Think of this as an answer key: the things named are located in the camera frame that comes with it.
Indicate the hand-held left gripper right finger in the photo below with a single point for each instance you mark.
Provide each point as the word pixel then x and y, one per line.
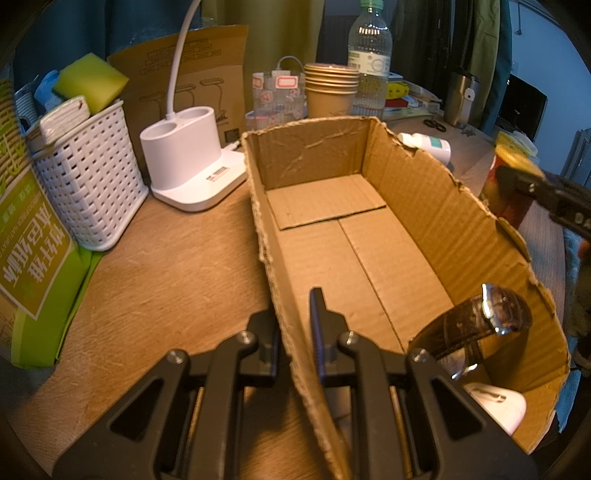
pixel 317 323

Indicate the steel tumbler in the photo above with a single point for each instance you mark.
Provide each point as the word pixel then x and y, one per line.
pixel 459 101

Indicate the brown leather wristwatch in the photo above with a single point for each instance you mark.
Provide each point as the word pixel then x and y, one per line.
pixel 466 327

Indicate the cream paper envelope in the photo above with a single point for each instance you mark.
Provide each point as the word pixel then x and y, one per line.
pixel 408 114

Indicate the black computer monitor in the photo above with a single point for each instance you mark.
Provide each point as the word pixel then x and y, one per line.
pixel 521 108

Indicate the white pill bottle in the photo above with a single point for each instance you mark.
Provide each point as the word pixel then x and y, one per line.
pixel 429 146

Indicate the teal curtain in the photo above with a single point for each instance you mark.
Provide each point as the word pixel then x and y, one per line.
pixel 505 55
pixel 138 23

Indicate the white desk lamp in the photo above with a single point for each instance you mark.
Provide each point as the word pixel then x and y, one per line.
pixel 184 157

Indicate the white earbuds case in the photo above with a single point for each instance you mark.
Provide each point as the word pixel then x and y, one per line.
pixel 498 408

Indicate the metal keys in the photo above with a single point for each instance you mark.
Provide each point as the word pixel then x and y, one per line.
pixel 467 132

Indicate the brown lamp packaging carton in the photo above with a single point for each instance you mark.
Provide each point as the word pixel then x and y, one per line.
pixel 203 69

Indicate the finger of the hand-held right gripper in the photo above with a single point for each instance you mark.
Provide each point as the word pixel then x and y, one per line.
pixel 521 181

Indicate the yellow green sponge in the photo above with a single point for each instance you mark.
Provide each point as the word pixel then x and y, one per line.
pixel 90 83

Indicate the clear plastic water bottle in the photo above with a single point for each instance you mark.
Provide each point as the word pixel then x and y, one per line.
pixel 369 64

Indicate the black scissors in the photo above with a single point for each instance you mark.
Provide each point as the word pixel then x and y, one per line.
pixel 434 124

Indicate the blue plastic bag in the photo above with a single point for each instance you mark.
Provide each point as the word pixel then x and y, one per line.
pixel 46 90

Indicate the stack of brown paper cups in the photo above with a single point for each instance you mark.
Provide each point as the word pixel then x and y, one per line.
pixel 330 99

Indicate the clear glass with stickers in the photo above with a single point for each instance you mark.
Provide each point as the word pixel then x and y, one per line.
pixel 277 101

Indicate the yellow curtain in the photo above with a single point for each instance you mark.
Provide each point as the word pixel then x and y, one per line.
pixel 277 27
pixel 487 46

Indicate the cardboard box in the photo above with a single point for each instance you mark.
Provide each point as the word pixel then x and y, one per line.
pixel 351 258

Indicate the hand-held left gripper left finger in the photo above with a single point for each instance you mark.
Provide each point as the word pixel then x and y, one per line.
pixel 263 350

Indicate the red can with yellow lid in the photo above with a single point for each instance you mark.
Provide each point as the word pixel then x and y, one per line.
pixel 515 150

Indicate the white plastic basket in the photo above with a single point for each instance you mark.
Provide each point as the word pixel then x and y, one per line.
pixel 92 184

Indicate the green tissue pack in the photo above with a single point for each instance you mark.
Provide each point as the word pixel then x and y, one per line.
pixel 32 258

